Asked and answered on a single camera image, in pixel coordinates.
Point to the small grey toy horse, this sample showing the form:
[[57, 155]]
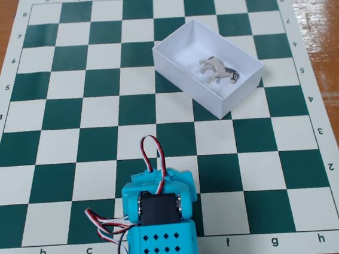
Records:
[[219, 68]]

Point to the light blue robot arm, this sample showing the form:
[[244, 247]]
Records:
[[163, 247]]

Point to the white open cardboard box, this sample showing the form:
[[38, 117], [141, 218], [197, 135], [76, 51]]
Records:
[[180, 57]]

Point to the green and white chessboard mat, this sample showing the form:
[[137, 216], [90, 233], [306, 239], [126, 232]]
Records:
[[218, 134]]

